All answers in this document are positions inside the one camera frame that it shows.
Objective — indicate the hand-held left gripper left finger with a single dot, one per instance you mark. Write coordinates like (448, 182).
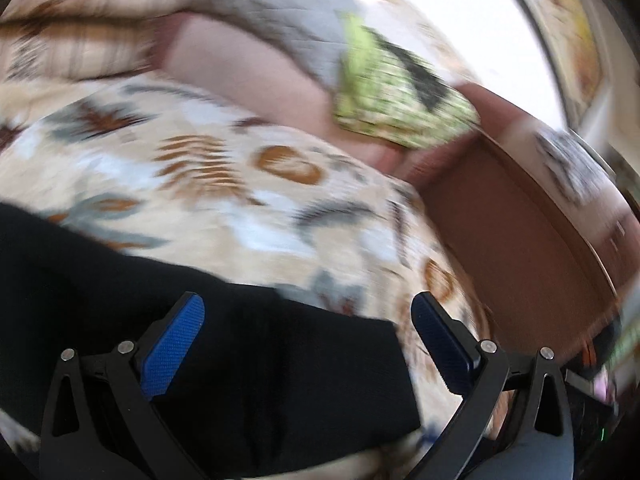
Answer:
(172, 342)

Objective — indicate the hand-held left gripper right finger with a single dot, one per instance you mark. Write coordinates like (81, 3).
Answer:
(442, 342)

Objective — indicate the black pants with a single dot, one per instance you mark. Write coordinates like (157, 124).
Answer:
(225, 375)

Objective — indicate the person's grey clothing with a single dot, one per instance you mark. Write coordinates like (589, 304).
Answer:
(520, 457)

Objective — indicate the leaf printed blanket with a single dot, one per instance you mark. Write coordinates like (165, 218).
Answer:
(210, 180)

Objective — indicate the grey white crumpled cloth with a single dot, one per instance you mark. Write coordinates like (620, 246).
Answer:
(575, 165)

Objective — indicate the green printed folded blanket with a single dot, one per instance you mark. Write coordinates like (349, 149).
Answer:
(395, 95)

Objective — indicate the striped beige pillows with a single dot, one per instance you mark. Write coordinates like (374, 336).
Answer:
(85, 20)

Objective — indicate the grey quilted blanket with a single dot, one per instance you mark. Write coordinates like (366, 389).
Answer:
(290, 20)

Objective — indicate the framed wall picture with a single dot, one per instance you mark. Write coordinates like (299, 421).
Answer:
(575, 35)

